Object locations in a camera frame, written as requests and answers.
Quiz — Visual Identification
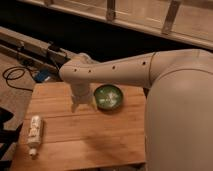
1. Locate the green ceramic bowl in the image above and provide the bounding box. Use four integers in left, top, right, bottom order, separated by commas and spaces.
94, 84, 123, 110

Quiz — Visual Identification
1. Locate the grey metal floor rail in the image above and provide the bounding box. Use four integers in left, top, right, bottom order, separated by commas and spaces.
0, 26, 75, 72

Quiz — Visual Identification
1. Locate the black object at left edge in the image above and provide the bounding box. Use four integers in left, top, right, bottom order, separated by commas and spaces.
0, 107, 21, 160

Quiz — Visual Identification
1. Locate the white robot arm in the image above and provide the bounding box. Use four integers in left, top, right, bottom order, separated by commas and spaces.
59, 49, 213, 171

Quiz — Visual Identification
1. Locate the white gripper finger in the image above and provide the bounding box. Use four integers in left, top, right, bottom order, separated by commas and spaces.
90, 97, 98, 110
71, 103, 78, 113

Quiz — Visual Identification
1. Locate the white plastic bottle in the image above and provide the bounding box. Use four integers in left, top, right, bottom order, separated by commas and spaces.
27, 115, 43, 158

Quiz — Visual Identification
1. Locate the blue box on floor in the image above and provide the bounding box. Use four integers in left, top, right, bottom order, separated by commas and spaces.
34, 69, 50, 83

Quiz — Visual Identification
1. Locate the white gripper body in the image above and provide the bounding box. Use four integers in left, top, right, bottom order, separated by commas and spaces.
70, 83, 92, 104

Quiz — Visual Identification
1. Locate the black coiled cable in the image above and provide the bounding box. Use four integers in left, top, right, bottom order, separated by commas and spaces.
2, 65, 35, 93

